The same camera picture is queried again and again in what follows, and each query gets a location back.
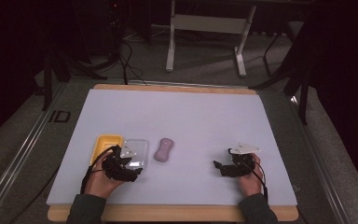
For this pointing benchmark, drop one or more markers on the purple soap bar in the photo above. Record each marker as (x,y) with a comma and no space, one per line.
(164,150)

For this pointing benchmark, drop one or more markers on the black stand with legs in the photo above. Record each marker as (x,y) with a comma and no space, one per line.
(303,87)

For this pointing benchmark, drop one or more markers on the white desk frame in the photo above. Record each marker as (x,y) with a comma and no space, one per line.
(211,23)

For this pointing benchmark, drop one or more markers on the yellow soap dish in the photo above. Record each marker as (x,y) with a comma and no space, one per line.
(105,145)

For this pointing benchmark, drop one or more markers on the person's right hand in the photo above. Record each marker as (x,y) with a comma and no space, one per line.
(250,183)

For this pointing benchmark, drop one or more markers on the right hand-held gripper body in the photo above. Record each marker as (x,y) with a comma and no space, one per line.
(244,160)

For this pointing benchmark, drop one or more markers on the black tripod stand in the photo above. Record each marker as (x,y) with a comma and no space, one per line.
(59,67)

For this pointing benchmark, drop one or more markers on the person's left hand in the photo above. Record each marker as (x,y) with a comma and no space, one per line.
(101,185)

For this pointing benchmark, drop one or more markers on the clear plastic container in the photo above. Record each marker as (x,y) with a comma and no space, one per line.
(138,151)

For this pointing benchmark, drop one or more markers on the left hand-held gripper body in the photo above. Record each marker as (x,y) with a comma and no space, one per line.
(113,166)

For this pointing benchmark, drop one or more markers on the wooden table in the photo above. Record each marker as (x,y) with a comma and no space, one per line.
(174,214)

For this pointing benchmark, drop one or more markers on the metal floor rail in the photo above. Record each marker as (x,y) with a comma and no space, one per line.
(318,161)
(15,158)

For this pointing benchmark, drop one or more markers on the white table mat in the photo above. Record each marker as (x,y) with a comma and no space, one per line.
(192,124)

